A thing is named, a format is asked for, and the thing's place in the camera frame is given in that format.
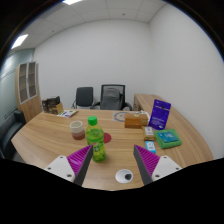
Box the dark cardboard boxes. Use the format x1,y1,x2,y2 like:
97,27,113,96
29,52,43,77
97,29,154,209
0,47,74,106
41,95,65,116

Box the purple standing card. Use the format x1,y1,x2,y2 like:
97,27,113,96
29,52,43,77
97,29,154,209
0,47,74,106
147,98,173,131

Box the small tan box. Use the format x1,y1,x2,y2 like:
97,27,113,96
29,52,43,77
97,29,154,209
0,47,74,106
141,125,157,142

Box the green drink bottle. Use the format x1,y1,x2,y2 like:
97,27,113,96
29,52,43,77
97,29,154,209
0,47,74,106
85,115,108,164

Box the black sofa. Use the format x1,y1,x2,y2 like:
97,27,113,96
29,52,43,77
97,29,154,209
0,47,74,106
0,109,27,161

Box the black office chair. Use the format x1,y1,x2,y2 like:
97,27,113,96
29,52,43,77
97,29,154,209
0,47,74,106
71,86,96,110

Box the green flat box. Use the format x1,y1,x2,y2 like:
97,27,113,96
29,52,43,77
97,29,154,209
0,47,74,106
153,128,183,150

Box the wooden side desk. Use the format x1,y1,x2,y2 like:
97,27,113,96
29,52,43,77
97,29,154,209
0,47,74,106
132,93,159,112

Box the white and brown ceramic cup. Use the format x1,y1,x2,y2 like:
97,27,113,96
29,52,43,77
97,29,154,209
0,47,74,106
69,120,86,141

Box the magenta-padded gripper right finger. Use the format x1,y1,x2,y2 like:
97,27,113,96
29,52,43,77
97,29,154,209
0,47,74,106
133,144,183,187

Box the brown wooden box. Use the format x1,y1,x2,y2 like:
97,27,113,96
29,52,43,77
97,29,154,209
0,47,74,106
124,112,150,130

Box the small blue box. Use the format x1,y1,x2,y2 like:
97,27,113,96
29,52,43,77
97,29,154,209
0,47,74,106
144,139,158,155

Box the rectangular ceiling light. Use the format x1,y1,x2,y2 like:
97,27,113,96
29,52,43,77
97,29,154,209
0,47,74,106
61,0,84,6
10,33,30,51

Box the round grey disc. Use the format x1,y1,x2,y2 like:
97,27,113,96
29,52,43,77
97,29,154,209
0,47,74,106
112,110,135,123

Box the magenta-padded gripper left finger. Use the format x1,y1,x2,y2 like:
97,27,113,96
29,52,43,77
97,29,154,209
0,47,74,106
43,144,95,187

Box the white cable grommet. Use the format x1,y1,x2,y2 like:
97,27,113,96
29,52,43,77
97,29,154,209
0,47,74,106
114,168,135,185

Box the white and green leaflet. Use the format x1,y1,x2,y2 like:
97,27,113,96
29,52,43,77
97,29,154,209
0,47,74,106
56,109,79,119

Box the grey mesh office chair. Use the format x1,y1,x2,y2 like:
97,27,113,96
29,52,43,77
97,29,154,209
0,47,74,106
90,83,133,112

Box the wooden shelf cabinet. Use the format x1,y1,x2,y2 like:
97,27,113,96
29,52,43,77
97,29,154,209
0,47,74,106
14,61,43,124

